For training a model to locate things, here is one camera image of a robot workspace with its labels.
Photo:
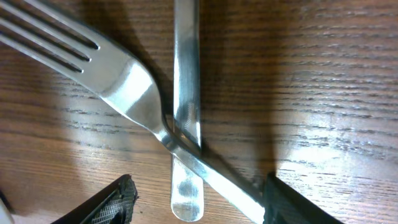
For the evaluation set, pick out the silver fork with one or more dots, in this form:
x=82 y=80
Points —
x=121 y=80

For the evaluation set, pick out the silver tablespoon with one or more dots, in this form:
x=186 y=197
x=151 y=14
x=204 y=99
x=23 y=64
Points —
x=187 y=192

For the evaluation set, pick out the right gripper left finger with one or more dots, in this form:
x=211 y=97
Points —
x=112 y=205

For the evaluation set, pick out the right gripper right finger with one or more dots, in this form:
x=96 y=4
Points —
x=284 y=205

